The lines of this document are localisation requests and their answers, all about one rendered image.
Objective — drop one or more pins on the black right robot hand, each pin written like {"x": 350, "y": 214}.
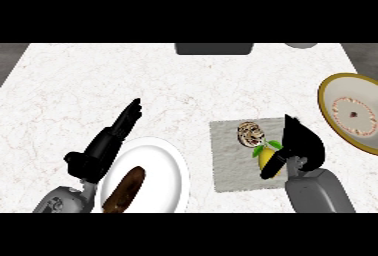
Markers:
{"x": 301, "y": 144}

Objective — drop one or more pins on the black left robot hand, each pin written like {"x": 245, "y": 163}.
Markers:
{"x": 104, "y": 144}

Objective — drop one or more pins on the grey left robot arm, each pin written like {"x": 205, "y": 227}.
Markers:
{"x": 66, "y": 198}

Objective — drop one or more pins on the yellow lemon with leaves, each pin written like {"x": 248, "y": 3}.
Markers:
{"x": 267, "y": 155}

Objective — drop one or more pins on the white bowl with gold rim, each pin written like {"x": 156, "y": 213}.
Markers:
{"x": 351, "y": 111}

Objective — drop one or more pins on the grey placemat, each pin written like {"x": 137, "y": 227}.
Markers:
{"x": 236, "y": 163}

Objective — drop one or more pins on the white plate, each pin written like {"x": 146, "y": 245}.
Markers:
{"x": 147, "y": 173}

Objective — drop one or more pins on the brown oblong food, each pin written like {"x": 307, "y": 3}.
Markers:
{"x": 125, "y": 190}

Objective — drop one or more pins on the pale grey round object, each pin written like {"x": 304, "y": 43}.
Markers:
{"x": 301, "y": 45}

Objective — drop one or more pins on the dark grey appliance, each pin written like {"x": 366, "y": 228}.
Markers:
{"x": 214, "y": 48}

